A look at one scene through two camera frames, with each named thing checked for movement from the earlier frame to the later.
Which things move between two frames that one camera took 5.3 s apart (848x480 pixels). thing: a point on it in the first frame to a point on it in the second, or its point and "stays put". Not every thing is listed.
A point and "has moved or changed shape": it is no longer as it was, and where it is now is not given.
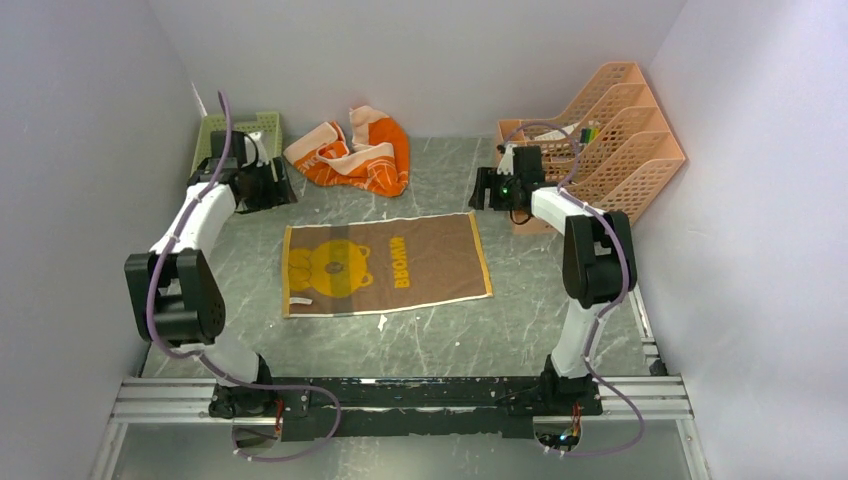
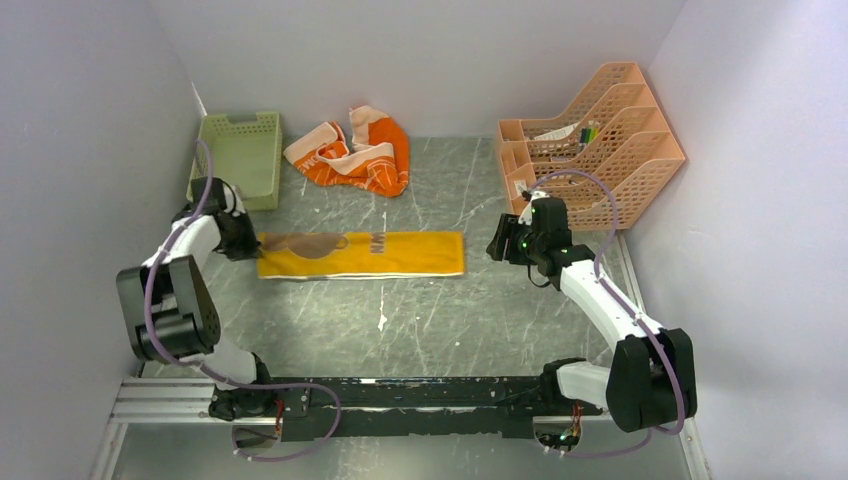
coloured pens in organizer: [587, 135] stays put
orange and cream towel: [376, 160] stays put
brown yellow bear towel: [383, 264] has moved or changed shape
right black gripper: [487, 177] to [497, 246]
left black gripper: [281, 192] to [251, 245]
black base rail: [372, 407] stays put
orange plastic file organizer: [613, 149] stays put
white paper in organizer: [558, 134] stays put
